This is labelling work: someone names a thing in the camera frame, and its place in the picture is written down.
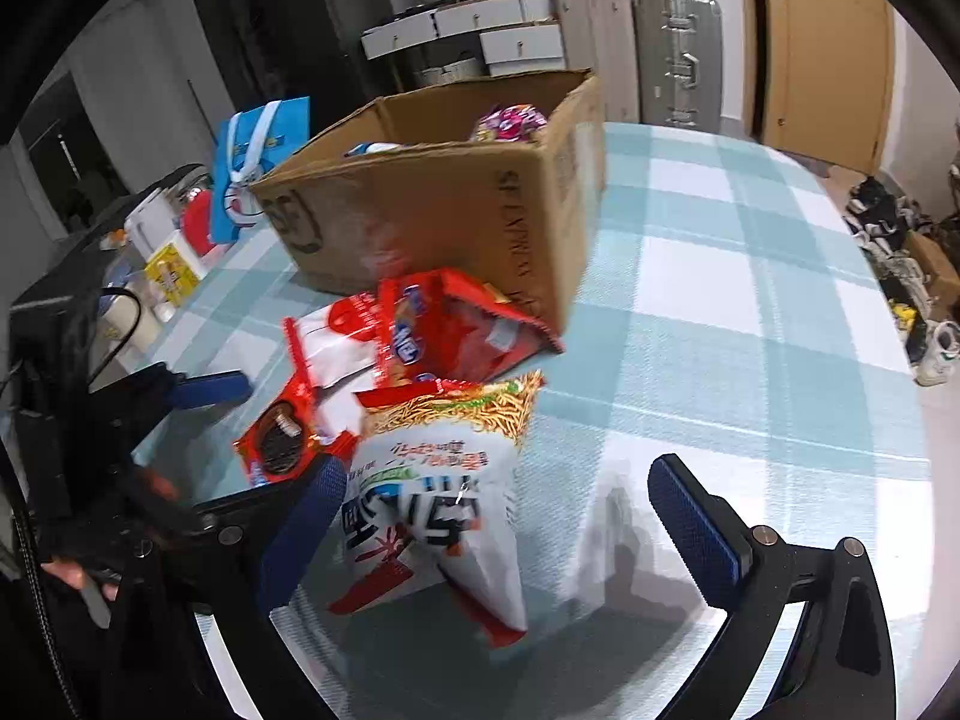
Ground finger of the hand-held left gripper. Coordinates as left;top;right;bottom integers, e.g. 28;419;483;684
94;362;254;413
180;476;320;535

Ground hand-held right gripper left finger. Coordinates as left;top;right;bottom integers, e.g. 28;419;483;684
112;456;350;720

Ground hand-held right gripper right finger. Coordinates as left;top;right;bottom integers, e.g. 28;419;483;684
649;454;897;720

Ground red cookie packet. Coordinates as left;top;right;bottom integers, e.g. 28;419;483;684
234;381;362;486

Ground large white red snack bag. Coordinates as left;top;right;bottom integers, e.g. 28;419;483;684
282;294;395;436
328;370;547;650

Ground brown cardboard box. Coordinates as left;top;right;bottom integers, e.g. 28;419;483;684
250;67;608;336

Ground person's left hand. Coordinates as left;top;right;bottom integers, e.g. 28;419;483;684
39;465;181;605

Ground white mug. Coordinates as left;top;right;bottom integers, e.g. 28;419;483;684
103;291;164;352

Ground yellow snack box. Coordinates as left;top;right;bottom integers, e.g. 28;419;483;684
145;242;202;306

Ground white plastic container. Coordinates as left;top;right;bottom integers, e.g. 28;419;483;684
122;190;179;257

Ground blue cartoon tote bag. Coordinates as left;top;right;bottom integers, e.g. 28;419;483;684
208;95;313;245

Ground red chip bag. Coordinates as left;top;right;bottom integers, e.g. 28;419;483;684
379;268;565;385

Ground pile of floor shoes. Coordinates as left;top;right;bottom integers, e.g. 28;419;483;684
844;165;960;387

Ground small floor cardboard box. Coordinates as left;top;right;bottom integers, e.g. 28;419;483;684
902;229;960;302

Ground dark grey refrigerator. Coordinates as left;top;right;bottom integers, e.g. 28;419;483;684
223;0;407;104

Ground pink patterned snack packet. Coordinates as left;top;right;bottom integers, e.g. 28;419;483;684
471;103;550;145

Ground white drawer cabinet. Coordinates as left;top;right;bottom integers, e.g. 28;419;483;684
360;0;569;77

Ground silver suitcase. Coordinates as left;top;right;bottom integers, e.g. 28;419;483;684
632;0;726;134

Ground cream suitcase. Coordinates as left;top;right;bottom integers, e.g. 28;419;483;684
550;0;640;122

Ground wooden door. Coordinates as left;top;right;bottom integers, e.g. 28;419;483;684
752;0;899;175

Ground black ring cable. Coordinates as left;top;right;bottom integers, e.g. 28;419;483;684
88;286;145;385

